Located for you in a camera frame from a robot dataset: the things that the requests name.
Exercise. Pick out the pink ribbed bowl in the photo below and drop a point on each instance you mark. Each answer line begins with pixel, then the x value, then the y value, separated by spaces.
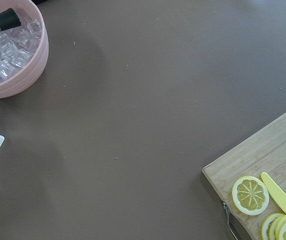
pixel 35 67

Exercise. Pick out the single lemon slice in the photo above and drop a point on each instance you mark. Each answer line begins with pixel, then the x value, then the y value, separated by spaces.
pixel 250 195

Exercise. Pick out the clear ice cubes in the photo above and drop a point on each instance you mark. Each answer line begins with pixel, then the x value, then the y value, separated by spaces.
pixel 18 45

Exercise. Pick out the lemon slice in stack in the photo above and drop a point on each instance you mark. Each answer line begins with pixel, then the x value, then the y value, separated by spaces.
pixel 268 226

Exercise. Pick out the steel muddler with black tip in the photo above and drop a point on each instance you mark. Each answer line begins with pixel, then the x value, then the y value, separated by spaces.
pixel 9 19

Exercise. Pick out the yellow plastic knife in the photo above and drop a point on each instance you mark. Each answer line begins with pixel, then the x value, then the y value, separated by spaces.
pixel 278 195

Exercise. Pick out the metal cutting board handle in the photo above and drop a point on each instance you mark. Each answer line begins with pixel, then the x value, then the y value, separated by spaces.
pixel 228 224

